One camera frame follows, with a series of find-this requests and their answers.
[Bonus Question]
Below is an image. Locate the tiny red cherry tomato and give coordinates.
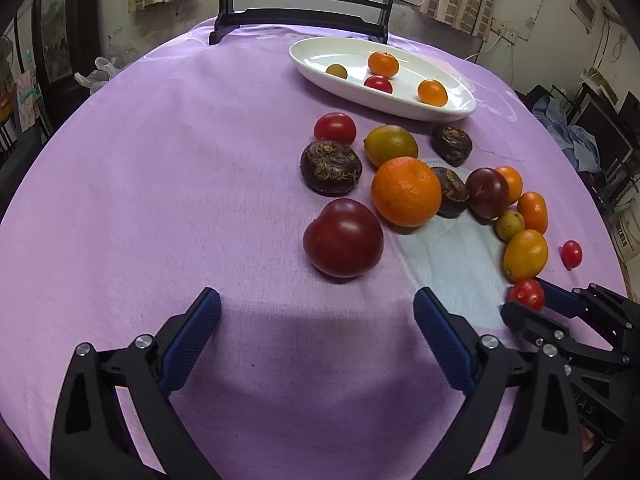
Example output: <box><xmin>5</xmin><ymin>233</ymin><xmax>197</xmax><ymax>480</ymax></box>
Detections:
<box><xmin>560</xmin><ymin>240</ymin><xmax>584</xmax><ymax>270</ymax></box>

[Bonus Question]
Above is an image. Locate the yellow-orange oval tomato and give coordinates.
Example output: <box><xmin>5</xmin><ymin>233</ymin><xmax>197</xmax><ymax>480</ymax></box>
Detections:
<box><xmin>502</xmin><ymin>230</ymin><xmax>549</xmax><ymax>282</ymax></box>

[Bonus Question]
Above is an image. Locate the small orange tomato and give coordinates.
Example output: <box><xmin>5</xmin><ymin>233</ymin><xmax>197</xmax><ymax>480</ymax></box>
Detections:
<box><xmin>416</xmin><ymin>79</ymin><xmax>448</xmax><ymax>107</ymax></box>

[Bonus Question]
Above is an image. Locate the small mandarin orange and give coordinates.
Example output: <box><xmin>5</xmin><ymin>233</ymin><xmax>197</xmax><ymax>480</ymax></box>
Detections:
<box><xmin>367</xmin><ymin>52</ymin><xmax>399</xmax><ymax>78</ymax></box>

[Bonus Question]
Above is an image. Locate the small green-yellow fruit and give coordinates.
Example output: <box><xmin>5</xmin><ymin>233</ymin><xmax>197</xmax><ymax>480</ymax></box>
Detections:
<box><xmin>326</xmin><ymin>64</ymin><xmax>348</xmax><ymax>79</ymax></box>

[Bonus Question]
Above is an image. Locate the small green fruit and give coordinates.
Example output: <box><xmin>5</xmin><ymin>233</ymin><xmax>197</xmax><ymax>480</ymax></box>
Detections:
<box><xmin>495</xmin><ymin>209</ymin><xmax>525</xmax><ymax>243</ymax></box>

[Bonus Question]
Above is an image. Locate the oval orange tomato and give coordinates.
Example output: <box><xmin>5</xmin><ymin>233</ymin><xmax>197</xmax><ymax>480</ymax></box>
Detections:
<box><xmin>516</xmin><ymin>192</ymin><xmax>549</xmax><ymax>234</ymax></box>

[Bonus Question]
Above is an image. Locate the small orange kumquat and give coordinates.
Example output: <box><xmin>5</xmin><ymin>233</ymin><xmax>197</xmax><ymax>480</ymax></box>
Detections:
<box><xmin>495</xmin><ymin>166</ymin><xmax>523</xmax><ymax>205</ymax></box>

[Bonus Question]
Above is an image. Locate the dark purple plum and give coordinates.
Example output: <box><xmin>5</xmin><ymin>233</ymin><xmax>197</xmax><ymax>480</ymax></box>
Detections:
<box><xmin>465</xmin><ymin>168</ymin><xmax>509</xmax><ymax>220</ymax></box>

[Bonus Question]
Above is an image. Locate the blue clothes pile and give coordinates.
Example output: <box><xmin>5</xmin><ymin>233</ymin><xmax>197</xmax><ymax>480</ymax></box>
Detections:
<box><xmin>533</xmin><ymin>96</ymin><xmax>601</xmax><ymax>174</ymax></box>

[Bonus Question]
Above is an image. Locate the large orange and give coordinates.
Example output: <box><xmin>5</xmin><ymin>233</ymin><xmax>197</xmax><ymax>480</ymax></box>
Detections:
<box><xmin>371</xmin><ymin>156</ymin><xmax>442</xmax><ymax>229</ymax></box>

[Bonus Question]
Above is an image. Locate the dark wrinkled passion fruit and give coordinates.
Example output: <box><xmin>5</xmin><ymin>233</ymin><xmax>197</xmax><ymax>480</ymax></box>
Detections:
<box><xmin>431</xmin><ymin>125</ymin><xmax>473</xmax><ymax>167</ymax></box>

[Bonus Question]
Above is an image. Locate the large dark red plum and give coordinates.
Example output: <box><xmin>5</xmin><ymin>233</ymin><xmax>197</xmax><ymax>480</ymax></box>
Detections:
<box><xmin>303</xmin><ymin>198</ymin><xmax>384</xmax><ymax>280</ymax></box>

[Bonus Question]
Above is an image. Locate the yellow-green lemon fruit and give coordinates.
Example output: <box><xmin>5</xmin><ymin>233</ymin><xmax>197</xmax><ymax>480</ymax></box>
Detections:
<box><xmin>363</xmin><ymin>125</ymin><xmax>419</xmax><ymax>168</ymax></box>

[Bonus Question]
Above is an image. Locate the large dark passion fruit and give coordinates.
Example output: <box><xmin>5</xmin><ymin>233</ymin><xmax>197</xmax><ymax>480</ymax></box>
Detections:
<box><xmin>299</xmin><ymin>140</ymin><xmax>362</xmax><ymax>197</ymax></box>

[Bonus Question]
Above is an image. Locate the purple tablecloth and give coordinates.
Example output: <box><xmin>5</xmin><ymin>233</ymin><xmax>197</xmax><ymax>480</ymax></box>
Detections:
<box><xmin>0</xmin><ymin>18</ymin><xmax>630</xmax><ymax>480</ymax></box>

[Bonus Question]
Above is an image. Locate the white oval plate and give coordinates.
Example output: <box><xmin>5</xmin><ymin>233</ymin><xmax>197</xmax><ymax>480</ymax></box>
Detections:
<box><xmin>288</xmin><ymin>37</ymin><xmax>476</xmax><ymax>122</ymax></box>

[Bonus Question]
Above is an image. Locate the white plastic bag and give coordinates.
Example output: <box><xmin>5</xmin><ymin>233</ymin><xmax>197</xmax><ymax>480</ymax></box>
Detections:
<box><xmin>74</xmin><ymin>56</ymin><xmax>122</xmax><ymax>94</ymax></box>

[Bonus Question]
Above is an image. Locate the wall power socket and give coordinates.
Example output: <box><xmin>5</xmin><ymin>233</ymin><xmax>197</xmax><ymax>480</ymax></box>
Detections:
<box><xmin>490</xmin><ymin>20</ymin><xmax>520</xmax><ymax>46</ymax></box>

